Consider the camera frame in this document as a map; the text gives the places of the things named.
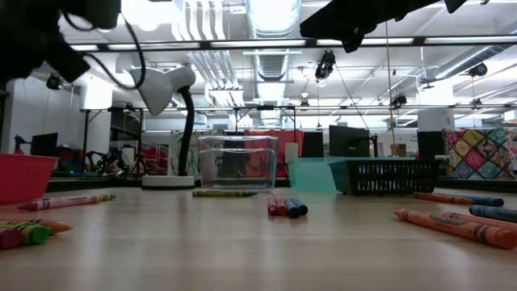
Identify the bright light bar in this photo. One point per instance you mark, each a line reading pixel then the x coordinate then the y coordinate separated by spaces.
pixel 456 40

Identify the white column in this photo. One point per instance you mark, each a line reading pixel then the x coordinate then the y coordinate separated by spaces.
pixel 96 97

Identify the white pillar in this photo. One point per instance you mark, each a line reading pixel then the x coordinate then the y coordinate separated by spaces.
pixel 436 120

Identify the black metal table frame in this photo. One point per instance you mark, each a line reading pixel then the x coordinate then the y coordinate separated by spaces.
pixel 93 185

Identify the yellow green crayon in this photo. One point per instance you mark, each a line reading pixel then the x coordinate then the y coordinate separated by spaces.
pixel 222 193

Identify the red partition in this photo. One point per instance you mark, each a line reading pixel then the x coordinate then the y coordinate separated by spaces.
pixel 288 137

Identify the large black monitor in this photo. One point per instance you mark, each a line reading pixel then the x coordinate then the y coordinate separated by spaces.
pixel 349 141

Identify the cardboard box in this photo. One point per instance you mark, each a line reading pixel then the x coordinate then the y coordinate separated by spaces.
pixel 398 150

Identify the red plastic basket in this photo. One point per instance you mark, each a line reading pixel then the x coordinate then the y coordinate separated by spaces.
pixel 24 178

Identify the black plastic basket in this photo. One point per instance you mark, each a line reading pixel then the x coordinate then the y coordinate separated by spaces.
pixel 383 178

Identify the colourful patchwork quilt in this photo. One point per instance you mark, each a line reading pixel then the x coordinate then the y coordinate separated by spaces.
pixel 480 153

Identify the orange crayon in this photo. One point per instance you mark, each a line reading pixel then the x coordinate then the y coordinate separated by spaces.
pixel 440 197
pixel 282 208
pixel 60 227
pixel 456 227
pixel 484 221

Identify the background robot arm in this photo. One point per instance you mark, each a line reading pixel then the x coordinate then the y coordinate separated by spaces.
pixel 107 163

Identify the white desk lamp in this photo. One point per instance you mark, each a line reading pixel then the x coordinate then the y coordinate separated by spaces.
pixel 155 91

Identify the ribbed silver air duct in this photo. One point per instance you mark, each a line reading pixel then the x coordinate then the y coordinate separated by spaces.
pixel 272 66

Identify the white box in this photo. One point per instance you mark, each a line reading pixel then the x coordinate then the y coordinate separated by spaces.
pixel 291 153

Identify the slanted silver air duct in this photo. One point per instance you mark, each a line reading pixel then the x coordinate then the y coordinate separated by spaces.
pixel 464 64

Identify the pink red crayon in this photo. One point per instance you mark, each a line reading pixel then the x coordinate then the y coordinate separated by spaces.
pixel 56 203

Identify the clear plastic container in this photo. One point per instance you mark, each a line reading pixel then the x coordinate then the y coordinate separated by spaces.
pixel 238 169

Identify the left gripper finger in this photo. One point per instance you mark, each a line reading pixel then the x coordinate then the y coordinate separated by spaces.
pixel 70 60

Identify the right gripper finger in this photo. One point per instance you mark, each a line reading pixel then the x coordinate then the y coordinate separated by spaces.
pixel 354 44
pixel 343 20

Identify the black hanging spotlight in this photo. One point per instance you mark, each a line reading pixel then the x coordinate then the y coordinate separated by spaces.
pixel 399 100
pixel 53 83
pixel 325 64
pixel 478 69

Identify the black metal stand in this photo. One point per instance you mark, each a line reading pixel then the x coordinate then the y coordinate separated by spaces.
pixel 85 133

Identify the blue crayon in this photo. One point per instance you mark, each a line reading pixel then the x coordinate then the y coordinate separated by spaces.
pixel 486 201
pixel 302 208
pixel 494 212
pixel 291 210

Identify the teal plastic tray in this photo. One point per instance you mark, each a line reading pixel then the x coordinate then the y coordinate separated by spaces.
pixel 309 174

